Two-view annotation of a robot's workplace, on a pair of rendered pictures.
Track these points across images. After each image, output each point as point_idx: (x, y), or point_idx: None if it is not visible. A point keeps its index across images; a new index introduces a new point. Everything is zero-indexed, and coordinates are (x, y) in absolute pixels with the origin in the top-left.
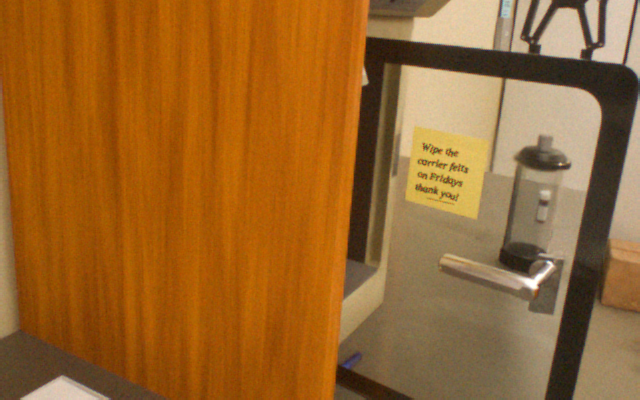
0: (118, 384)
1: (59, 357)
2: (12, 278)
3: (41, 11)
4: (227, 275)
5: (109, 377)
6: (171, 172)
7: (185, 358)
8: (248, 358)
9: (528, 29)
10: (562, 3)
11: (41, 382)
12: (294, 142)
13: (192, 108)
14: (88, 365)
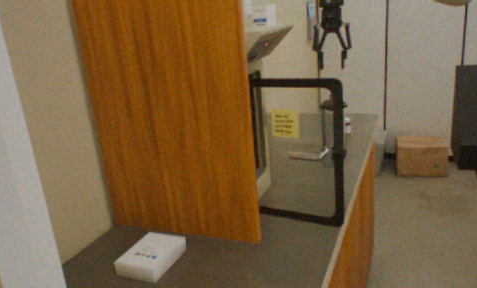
0: (169, 233)
1: (139, 230)
2: (107, 202)
3: (112, 87)
4: (210, 177)
5: (164, 232)
6: (181, 142)
7: (197, 215)
8: (224, 208)
9: (315, 45)
10: (328, 31)
11: (137, 239)
12: (229, 123)
13: (186, 116)
14: (153, 230)
